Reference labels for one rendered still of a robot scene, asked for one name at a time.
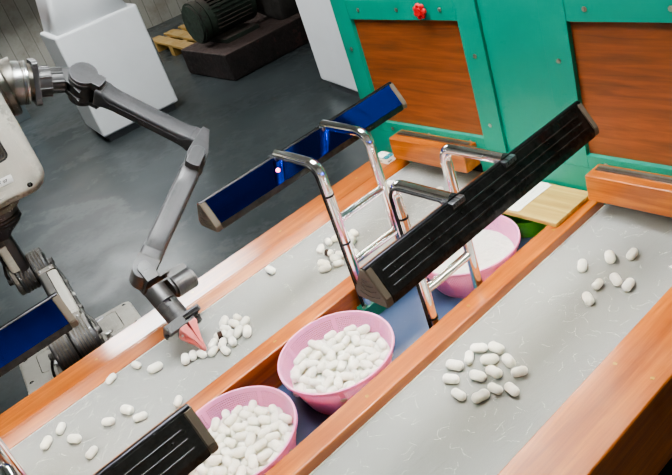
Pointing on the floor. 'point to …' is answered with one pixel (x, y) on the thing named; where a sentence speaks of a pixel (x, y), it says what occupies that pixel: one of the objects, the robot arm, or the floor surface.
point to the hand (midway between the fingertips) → (203, 347)
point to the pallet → (176, 40)
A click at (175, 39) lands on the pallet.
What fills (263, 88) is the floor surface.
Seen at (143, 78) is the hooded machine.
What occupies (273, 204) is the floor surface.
